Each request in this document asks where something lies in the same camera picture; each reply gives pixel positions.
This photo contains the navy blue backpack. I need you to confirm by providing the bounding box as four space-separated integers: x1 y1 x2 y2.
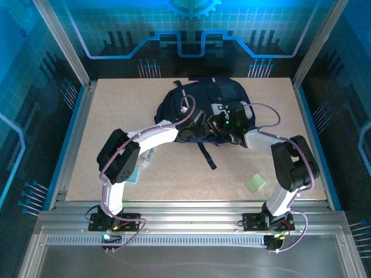
153 76 257 170

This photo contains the clear packaged stationery set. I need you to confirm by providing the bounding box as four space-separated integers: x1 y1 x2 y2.
138 147 156 170

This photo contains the green sticky note pad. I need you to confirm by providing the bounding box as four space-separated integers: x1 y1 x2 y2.
244 173 267 192

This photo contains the blue sticky note pad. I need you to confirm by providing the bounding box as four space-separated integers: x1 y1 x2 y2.
126 169 141 185

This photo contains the small black control board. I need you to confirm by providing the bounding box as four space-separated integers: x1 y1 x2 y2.
101 233 123 244
265 234 288 252

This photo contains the grey metal tray panel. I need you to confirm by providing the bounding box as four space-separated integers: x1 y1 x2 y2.
19 228 368 278

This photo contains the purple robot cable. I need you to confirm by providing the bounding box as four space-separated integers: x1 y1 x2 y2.
243 103 319 253
83 94 197 253

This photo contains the aluminium mounting rail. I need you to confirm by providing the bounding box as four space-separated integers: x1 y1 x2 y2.
37 199 348 236

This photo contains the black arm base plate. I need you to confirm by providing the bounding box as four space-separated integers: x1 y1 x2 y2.
242 213 296 232
88 213 140 232

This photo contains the slotted grey cable duct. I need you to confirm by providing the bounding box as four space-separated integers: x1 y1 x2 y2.
46 235 269 247

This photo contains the aluminium frame post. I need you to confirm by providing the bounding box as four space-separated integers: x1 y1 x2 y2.
292 0 350 88
32 0 93 88

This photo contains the aluminium table side rail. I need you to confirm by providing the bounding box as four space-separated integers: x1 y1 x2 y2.
48 81 98 211

